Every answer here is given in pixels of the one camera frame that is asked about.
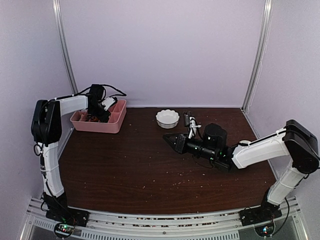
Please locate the aluminium frame post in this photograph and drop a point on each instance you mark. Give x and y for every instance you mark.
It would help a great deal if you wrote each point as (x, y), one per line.
(264, 31)
(64, 47)

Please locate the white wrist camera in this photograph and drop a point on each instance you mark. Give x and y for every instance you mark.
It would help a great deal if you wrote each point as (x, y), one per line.
(109, 102)
(192, 125)

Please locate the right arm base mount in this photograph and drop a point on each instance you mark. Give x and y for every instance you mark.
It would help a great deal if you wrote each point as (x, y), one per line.
(262, 218)

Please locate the pink divided organizer tray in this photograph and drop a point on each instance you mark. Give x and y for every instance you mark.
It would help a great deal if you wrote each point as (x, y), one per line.
(82, 122)

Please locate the aluminium front rail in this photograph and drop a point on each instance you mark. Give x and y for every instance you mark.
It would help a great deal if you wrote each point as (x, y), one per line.
(219, 225)

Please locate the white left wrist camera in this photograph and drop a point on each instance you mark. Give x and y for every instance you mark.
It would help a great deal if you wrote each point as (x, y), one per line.
(109, 102)

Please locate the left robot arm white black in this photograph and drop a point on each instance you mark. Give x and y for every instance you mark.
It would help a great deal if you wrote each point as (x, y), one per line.
(46, 129)

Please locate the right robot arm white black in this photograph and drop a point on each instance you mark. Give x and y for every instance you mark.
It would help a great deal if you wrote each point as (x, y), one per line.
(292, 140)

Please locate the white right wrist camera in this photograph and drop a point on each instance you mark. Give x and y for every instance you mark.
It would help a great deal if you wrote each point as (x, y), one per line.
(192, 125)

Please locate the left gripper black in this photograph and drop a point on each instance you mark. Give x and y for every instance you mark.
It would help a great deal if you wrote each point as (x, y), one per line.
(102, 118)

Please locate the right aluminium frame post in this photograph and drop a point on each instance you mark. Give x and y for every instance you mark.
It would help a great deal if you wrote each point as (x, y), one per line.
(264, 31)

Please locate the red item in tray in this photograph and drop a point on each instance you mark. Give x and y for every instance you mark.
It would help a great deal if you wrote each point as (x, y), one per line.
(93, 119)

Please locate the left aluminium frame post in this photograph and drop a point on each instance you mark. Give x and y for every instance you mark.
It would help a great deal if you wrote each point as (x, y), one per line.
(64, 47)

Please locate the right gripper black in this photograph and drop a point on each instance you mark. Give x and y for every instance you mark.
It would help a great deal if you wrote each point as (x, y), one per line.
(179, 145)

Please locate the white fluted bowl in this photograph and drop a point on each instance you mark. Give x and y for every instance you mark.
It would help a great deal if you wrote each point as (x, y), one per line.
(167, 119)

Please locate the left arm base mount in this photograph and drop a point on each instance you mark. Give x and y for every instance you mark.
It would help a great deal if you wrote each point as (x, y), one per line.
(67, 218)

